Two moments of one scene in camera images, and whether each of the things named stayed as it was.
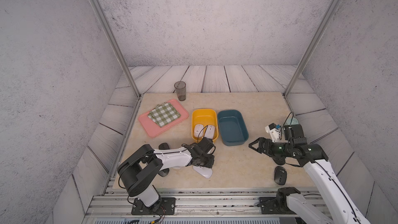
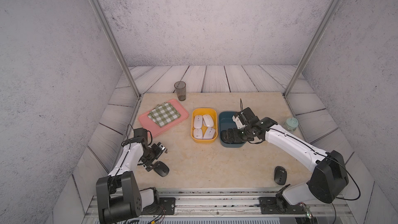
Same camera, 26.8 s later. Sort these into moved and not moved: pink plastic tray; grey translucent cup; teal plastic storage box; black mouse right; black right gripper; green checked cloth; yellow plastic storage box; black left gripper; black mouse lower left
Moved: black right gripper; black left gripper
Not moved: black mouse lower left; teal plastic storage box; pink plastic tray; yellow plastic storage box; green checked cloth; grey translucent cup; black mouse right
